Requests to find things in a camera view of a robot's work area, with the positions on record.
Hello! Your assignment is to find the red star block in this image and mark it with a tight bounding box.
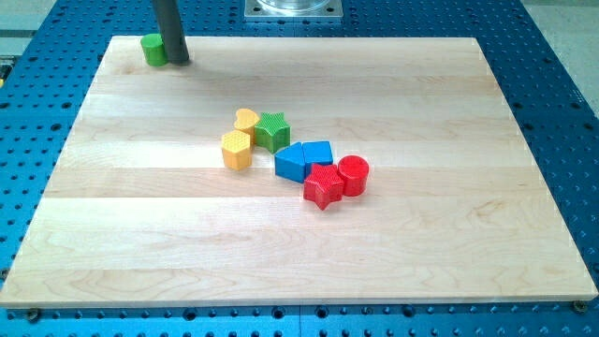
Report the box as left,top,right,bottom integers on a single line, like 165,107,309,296
303,164,344,211

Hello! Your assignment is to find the green star block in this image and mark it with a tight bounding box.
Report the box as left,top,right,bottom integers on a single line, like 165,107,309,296
255,112,290,154

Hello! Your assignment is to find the light wooden board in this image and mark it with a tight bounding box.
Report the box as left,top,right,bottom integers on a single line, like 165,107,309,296
1,36,597,308

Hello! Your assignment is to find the blue triangle block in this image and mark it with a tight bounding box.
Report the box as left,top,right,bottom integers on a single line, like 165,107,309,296
274,142,306,183

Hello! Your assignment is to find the blue square block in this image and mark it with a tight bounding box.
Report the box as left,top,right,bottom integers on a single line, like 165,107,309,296
302,141,333,177

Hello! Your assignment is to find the red cylinder block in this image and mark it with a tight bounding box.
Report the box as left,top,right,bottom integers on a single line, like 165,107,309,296
338,155,370,197

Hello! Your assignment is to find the yellow hexagon block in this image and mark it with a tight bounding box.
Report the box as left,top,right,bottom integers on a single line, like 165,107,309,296
221,130,252,170

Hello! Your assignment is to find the yellow heart block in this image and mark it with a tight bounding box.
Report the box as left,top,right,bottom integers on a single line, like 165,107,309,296
234,108,260,144

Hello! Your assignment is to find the green cylinder block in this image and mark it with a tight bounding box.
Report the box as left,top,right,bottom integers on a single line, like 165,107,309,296
140,33,168,66

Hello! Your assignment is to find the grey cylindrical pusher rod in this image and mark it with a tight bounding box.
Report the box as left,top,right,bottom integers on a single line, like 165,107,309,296
152,0,189,66

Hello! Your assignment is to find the blue perforated table plate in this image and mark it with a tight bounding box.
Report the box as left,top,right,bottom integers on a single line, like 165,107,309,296
1,1,598,336

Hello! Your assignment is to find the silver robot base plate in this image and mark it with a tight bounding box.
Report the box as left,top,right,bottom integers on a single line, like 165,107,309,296
243,0,343,20

